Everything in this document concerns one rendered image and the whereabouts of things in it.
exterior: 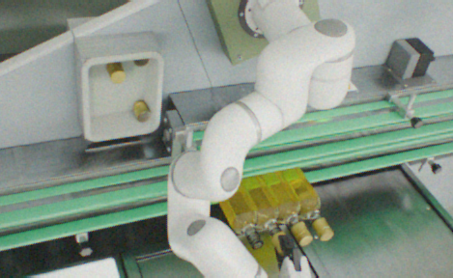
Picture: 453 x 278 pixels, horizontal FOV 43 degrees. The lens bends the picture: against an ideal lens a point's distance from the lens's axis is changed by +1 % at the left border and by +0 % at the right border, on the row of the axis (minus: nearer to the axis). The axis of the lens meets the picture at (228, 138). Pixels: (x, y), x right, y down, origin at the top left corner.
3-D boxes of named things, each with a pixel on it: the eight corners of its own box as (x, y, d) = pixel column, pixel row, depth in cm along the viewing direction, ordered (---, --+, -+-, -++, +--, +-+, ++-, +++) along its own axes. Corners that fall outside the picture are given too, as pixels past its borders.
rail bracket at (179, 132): (168, 165, 138) (185, 202, 129) (173, 111, 127) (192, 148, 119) (180, 162, 139) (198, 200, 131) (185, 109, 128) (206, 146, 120)
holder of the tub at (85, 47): (78, 135, 139) (85, 156, 134) (73, 38, 121) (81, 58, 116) (147, 125, 145) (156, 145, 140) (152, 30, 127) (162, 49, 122)
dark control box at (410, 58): (384, 63, 164) (402, 79, 159) (393, 39, 159) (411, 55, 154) (408, 59, 167) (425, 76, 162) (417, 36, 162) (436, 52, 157)
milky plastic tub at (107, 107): (77, 120, 135) (85, 144, 129) (72, 38, 120) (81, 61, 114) (149, 109, 141) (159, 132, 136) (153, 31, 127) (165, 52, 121)
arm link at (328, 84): (276, 73, 119) (308, 123, 109) (279, 19, 110) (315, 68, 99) (319, 63, 121) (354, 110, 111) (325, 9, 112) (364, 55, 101)
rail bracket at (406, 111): (381, 98, 154) (410, 130, 145) (389, 76, 149) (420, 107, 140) (393, 97, 155) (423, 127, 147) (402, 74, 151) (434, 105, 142)
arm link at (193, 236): (295, 232, 101) (251, 220, 114) (225, 141, 94) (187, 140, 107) (234, 302, 95) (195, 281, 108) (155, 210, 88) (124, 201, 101)
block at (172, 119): (159, 140, 141) (168, 159, 137) (161, 110, 135) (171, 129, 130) (173, 138, 142) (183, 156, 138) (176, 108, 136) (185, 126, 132)
